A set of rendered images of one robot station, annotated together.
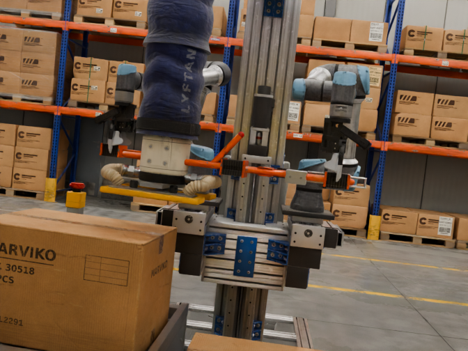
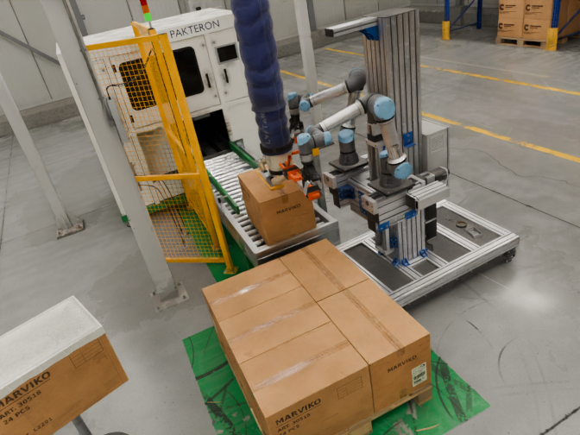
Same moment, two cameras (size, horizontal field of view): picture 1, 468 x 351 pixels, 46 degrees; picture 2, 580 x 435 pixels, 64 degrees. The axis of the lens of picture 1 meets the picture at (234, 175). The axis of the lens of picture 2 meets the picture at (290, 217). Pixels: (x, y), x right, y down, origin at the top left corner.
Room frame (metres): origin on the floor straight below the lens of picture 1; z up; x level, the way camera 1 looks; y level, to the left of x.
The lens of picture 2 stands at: (0.66, -2.49, 2.48)
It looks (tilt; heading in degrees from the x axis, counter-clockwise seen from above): 30 degrees down; 65
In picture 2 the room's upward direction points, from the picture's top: 11 degrees counter-clockwise
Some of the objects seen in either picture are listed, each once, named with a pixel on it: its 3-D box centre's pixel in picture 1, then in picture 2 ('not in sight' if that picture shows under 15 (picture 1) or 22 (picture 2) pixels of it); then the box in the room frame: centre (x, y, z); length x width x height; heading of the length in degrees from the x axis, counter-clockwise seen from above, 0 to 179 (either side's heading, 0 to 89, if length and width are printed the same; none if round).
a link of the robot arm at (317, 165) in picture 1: (313, 173); (389, 160); (2.41, -0.35, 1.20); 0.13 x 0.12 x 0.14; 76
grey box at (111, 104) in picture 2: not in sight; (117, 119); (1.08, 1.00, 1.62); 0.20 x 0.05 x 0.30; 85
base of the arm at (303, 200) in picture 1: (308, 198); (390, 176); (2.41, -0.34, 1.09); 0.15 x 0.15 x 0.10
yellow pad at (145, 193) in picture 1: (153, 190); (268, 177); (1.83, 0.27, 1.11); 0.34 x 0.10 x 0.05; 80
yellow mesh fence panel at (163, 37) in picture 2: not in sight; (160, 171); (1.29, 1.25, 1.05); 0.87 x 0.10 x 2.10; 137
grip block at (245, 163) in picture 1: (234, 167); (291, 172); (1.88, 0.00, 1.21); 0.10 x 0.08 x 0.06; 170
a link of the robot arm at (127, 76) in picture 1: (127, 78); (293, 100); (2.23, 0.48, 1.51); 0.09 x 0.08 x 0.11; 143
